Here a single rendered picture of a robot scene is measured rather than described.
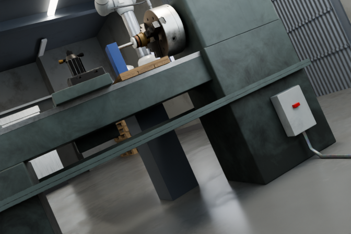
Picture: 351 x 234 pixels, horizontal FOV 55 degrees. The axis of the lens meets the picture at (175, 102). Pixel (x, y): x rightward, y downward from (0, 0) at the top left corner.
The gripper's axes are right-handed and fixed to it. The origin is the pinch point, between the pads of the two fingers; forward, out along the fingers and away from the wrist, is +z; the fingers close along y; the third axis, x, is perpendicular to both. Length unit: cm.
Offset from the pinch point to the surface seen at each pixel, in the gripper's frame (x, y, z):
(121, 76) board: -25, 12, 50
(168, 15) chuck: 17.2, 11.5, 26.2
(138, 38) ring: -1.8, -0.5, 29.0
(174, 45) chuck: 14.9, 4.6, 42.6
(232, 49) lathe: 43, 15, 60
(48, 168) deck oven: -99, -667, 9
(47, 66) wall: -2, -735, -255
